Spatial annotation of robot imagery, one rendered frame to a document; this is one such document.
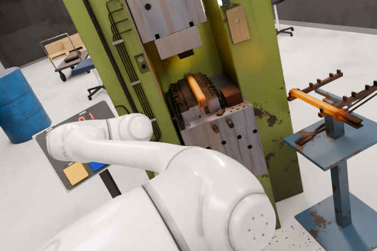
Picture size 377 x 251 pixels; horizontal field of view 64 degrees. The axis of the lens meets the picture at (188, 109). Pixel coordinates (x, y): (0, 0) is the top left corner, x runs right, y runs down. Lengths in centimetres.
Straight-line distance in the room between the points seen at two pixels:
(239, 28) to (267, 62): 26
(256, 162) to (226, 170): 134
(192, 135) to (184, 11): 59
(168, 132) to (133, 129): 87
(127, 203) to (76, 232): 6
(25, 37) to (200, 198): 1076
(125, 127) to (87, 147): 15
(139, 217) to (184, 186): 6
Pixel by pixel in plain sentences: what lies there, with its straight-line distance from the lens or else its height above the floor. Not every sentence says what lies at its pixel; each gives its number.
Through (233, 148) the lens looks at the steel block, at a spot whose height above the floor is 71.
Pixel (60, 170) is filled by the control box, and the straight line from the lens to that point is 138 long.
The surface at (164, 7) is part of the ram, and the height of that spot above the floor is 148.
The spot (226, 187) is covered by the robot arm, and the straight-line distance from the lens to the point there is 34.
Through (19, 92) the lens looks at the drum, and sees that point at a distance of 479.
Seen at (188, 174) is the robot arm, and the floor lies 143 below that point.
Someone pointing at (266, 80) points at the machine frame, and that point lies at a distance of 172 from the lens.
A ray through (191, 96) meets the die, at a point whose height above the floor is 99.
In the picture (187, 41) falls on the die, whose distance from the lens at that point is 139.
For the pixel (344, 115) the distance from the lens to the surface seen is 130.
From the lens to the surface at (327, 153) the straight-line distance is 155.
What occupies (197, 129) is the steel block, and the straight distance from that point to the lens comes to 149.
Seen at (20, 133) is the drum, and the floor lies 15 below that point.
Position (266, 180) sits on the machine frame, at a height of 42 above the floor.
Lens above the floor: 166
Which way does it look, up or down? 27 degrees down
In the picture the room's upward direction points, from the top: 19 degrees counter-clockwise
